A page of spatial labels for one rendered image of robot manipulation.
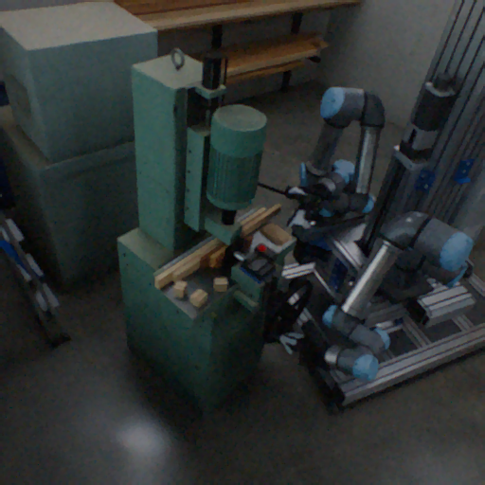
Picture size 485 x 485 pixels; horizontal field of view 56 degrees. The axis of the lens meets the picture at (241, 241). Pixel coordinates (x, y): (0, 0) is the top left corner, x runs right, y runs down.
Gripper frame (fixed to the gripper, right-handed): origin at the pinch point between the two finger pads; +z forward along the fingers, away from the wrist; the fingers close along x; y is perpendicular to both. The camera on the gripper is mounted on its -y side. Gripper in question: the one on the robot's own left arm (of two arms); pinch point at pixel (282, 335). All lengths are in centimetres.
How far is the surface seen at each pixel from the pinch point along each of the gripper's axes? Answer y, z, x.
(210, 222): -40, 30, 6
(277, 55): -92, 182, 244
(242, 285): -17.8, 14.5, 0.2
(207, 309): -16.2, 17.4, -15.5
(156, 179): -60, 44, -3
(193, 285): -22.6, 26.0, -12.6
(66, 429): 43, 97, -57
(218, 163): -64, 10, 0
